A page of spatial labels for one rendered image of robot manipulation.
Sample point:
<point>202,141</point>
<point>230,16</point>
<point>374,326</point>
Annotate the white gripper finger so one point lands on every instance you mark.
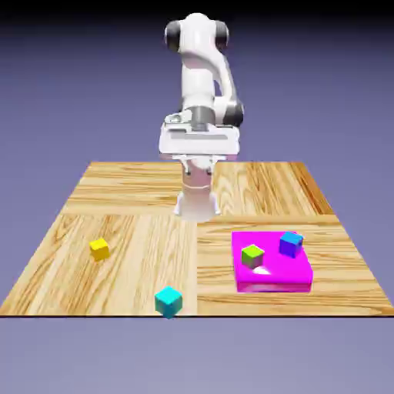
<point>209,166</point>
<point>186,166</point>

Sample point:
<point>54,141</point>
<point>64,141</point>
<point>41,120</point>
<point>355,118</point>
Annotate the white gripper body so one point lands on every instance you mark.
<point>199,144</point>

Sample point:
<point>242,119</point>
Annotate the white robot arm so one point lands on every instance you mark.
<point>197,80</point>

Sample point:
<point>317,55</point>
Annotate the small green cube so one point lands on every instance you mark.
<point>252,256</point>

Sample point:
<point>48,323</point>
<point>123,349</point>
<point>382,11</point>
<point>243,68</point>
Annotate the small blue cube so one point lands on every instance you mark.
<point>290,244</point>

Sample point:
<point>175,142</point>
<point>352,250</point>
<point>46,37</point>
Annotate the small yellow cube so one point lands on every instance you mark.
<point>99,248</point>

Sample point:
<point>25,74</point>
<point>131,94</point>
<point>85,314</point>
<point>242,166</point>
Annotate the small cyan cube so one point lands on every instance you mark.
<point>168,302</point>

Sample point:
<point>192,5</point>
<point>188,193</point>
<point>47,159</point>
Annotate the large magenta box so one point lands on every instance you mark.
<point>274,274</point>

